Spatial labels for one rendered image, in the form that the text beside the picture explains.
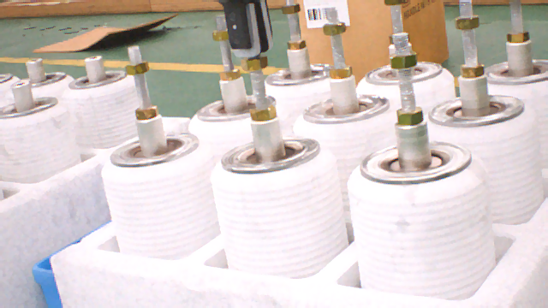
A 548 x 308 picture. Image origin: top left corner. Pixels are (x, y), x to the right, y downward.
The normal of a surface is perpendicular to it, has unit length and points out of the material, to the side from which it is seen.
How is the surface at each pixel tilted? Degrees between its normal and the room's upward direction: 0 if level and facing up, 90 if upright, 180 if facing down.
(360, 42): 89
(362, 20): 90
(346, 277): 90
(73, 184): 90
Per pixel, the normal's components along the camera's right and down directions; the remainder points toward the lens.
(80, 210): 0.82, 0.04
